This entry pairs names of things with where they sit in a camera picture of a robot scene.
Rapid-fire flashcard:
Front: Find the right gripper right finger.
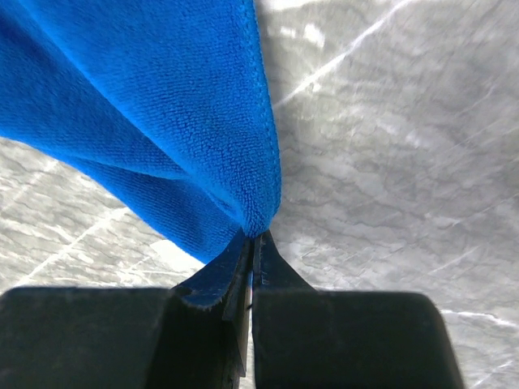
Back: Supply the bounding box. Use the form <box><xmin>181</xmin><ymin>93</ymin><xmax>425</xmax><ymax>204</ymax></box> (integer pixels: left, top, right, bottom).
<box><xmin>252</xmin><ymin>233</ymin><xmax>464</xmax><ymax>389</ymax></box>

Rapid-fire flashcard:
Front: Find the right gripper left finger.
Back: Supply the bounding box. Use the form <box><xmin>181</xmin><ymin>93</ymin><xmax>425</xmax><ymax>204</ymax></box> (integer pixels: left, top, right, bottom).
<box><xmin>1</xmin><ymin>233</ymin><xmax>251</xmax><ymax>388</ymax></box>

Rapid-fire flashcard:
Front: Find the dark blue towel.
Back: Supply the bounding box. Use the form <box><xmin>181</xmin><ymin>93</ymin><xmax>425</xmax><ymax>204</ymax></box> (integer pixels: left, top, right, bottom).
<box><xmin>0</xmin><ymin>0</ymin><xmax>283</xmax><ymax>265</ymax></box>

